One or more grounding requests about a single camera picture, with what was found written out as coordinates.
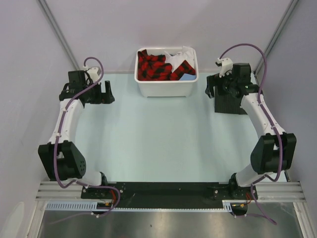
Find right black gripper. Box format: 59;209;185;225
205;68;236;99

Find white long sleeve shirt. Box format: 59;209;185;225
164;46;195;72

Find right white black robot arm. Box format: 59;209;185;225
205;63;297;200

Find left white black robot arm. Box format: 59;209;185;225
38;67;115;198

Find folded black striped shirt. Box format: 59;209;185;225
214;87;247;115

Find white plastic bin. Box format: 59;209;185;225
134;47;199;97

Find blue patterned shirt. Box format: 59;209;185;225
179;73;197;81

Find red black plaid shirt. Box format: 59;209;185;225
137;50;196;81

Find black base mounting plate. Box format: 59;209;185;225
81;181;259;209

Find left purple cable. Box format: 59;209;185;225
48;57;121;225

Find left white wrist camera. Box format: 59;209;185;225
83;66;101;81

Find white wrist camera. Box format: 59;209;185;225
215;58;233;77
83;66;101;81

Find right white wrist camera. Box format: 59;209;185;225
215;58;233;77

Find left aluminium corner post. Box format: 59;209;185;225
36;0;80;70

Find aluminium corner post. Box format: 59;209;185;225
36;0;80;70
255;0;300;75

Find aluminium front rail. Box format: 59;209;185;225
36;181;306;202

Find right aluminium corner post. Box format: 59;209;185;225
255;0;300;75

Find white slotted cable duct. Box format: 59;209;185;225
46;201;232;212

